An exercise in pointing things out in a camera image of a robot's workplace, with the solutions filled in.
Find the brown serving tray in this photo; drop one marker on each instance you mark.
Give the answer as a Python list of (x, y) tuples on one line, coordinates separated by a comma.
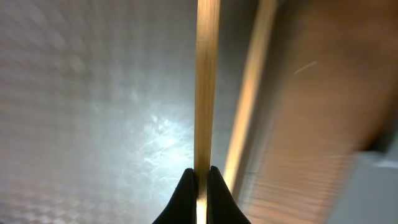
[(97, 108)]

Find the grey dishwasher rack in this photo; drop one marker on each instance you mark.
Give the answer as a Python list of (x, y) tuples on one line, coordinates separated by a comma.
[(370, 196)]

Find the wooden chopstick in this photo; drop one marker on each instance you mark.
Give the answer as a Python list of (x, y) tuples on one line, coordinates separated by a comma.
[(252, 73), (208, 17)]

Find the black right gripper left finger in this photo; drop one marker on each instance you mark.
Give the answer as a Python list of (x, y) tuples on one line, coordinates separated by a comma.
[(181, 208)]

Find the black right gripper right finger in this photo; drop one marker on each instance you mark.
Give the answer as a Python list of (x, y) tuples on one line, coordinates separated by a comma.
[(221, 207)]

